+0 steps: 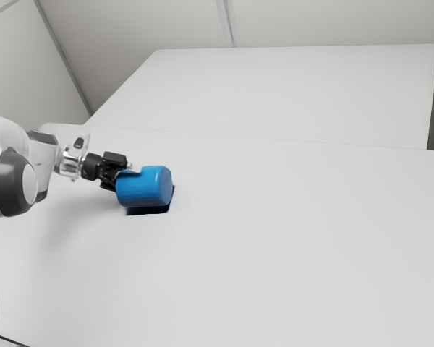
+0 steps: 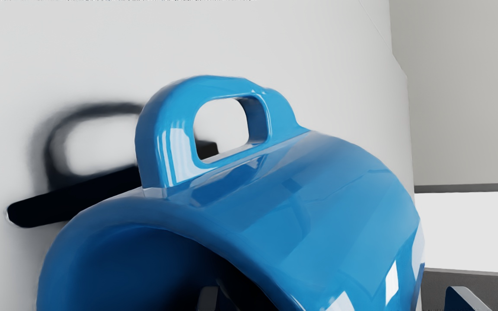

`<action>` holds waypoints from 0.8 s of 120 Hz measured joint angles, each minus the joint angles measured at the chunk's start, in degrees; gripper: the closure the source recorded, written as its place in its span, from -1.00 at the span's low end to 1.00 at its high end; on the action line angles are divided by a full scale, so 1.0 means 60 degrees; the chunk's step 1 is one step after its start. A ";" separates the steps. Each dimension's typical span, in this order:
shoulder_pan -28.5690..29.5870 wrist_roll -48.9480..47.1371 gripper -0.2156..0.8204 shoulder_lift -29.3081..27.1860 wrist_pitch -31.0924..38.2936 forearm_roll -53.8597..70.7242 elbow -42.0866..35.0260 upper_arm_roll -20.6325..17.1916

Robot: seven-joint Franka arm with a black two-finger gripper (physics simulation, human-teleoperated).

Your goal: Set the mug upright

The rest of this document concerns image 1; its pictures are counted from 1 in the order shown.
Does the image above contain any blue faceted mug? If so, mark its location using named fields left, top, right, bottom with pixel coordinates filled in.
left=115, top=165, right=173, bottom=207

